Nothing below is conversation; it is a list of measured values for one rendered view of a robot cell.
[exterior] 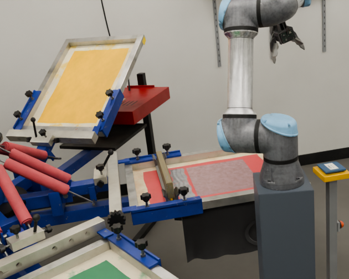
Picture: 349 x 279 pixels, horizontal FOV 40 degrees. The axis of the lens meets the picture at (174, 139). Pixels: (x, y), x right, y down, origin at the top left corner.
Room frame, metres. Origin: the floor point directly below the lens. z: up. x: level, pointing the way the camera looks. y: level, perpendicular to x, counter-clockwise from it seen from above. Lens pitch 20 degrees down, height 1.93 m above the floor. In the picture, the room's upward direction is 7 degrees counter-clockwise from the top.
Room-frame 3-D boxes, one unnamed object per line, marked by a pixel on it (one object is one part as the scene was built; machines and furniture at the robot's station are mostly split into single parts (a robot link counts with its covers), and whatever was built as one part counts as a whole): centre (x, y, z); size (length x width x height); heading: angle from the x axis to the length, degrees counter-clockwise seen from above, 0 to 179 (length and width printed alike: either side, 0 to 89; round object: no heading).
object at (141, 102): (3.31, 0.33, 1.06); 0.61 x 0.46 x 0.12; 156
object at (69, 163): (2.62, 0.63, 0.91); 1.34 x 0.41 x 0.08; 156
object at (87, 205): (2.07, 0.29, 0.89); 1.24 x 0.06 x 0.06; 96
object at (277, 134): (1.50, -0.34, 1.37); 0.13 x 0.12 x 0.14; 67
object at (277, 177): (1.50, -0.35, 1.25); 0.15 x 0.15 x 0.10
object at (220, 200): (2.12, -0.14, 0.97); 0.79 x 0.58 x 0.04; 96
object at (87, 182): (2.06, 0.42, 1.02); 0.17 x 0.06 x 0.05; 96
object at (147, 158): (2.37, 0.13, 0.98); 0.30 x 0.05 x 0.07; 96
